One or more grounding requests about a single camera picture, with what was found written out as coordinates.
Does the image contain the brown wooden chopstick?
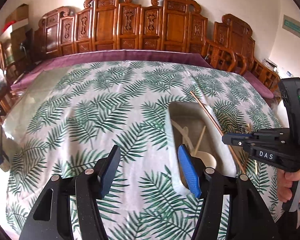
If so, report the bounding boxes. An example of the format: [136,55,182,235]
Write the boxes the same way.
[189,90,246,175]

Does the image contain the cream chopstick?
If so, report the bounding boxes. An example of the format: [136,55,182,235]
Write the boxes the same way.
[193,126,206,156]

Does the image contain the small white plastic spoon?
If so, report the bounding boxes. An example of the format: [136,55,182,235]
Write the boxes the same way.
[171,120,217,168]

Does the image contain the person's right hand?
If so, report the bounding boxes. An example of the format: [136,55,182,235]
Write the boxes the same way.
[277,169,300,203]

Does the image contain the grey metal tray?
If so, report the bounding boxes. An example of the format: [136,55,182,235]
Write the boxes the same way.
[165,101,237,196]

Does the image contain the purple armchair cushion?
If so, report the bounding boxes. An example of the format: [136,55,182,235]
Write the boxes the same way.
[243,71,274,99]

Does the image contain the palm leaf tablecloth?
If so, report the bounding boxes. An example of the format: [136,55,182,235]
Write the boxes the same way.
[4,61,281,239]

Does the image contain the carved wooden armchair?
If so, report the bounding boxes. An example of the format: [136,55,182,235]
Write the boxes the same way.
[213,14,280,92]

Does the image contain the dark wooden chair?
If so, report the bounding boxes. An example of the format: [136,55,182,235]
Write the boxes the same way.
[0,42,15,115]

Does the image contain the purple bench cushion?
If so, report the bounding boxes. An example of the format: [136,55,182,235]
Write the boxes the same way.
[11,49,213,91]

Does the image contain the carved wooden sofa bench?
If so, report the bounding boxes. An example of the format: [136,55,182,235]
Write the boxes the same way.
[33,0,237,72]

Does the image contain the stacked cardboard boxes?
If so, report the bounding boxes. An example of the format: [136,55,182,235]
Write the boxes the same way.
[0,4,29,64]

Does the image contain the green wall sign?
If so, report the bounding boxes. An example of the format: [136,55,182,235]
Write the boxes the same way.
[282,15,300,38]

